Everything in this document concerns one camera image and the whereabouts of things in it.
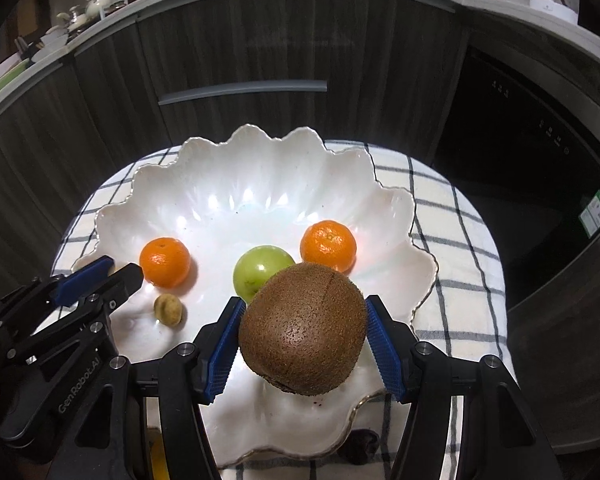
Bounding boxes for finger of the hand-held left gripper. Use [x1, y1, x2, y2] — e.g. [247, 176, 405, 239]
[0, 255, 116, 332]
[10, 262, 144, 367]

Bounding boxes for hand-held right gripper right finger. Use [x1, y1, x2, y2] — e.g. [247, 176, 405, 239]
[364, 294, 566, 480]

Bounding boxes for grey drawer handle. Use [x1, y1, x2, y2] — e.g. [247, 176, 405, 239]
[158, 79, 329, 106]

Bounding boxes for green plastic basin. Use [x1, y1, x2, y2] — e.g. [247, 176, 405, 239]
[0, 57, 32, 107]

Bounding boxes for small white box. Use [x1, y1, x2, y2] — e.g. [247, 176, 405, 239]
[529, 0, 580, 25]

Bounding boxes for white scalloped bowl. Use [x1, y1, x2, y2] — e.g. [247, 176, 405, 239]
[72, 124, 439, 467]

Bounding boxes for tan longan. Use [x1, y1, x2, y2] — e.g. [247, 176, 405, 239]
[153, 295, 186, 326]

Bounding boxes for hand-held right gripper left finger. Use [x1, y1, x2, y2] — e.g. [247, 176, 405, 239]
[72, 296, 247, 480]

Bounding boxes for dark wood kitchen cabinet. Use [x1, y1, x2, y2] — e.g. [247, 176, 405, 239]
[0, 0, 600, 456]

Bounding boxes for mandarin orange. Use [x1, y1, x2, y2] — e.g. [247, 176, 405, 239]
[139, 237, 191, 289]
[300, 220, 357, 274]

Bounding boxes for pile of white dishes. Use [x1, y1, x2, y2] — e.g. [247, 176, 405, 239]
[39, 4, 89, 50]

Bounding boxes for brown kiwi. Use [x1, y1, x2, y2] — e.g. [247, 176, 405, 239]
[238, 262, 370, 396]

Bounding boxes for checked white cloth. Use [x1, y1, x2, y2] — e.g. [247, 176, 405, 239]
[50, 141, 519, 480]

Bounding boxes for green apple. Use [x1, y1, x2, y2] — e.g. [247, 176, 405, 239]
[232, 245, 296, 304]

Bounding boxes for black dishwasher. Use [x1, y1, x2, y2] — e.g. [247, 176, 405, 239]
[429, 45, 600, 313]

